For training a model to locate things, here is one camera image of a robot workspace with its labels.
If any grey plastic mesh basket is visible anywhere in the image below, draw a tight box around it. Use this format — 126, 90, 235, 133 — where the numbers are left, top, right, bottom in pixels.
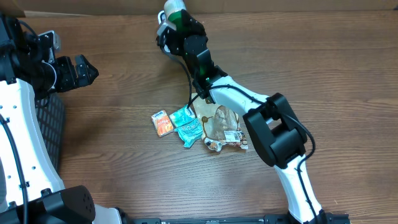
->
35, 93, 66, 172

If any brown snack pouch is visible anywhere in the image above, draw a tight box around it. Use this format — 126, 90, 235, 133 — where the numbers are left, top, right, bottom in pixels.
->
192, 93, 248, 152

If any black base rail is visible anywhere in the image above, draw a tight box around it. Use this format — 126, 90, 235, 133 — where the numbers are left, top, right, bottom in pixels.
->
131, 214, 298, 224

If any green tissue pack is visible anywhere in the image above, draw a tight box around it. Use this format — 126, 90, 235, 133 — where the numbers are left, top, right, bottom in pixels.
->
170, 105, 196, 128

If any teal snack packet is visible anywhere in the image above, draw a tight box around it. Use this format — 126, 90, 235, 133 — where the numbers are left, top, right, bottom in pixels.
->
175, 118, 203, 148

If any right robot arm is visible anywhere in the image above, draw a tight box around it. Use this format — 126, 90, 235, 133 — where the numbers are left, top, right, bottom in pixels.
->
157, 7, 328, 223

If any green lid jar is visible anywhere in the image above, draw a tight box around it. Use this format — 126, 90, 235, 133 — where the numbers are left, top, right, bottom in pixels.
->
164, 0, 189, 32

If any orange tissue pack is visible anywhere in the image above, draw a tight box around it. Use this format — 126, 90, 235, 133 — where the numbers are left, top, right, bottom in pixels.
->
151, 110, 174, 138

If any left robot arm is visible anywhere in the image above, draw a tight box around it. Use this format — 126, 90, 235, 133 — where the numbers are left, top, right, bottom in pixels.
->
1, 15, 129, 223

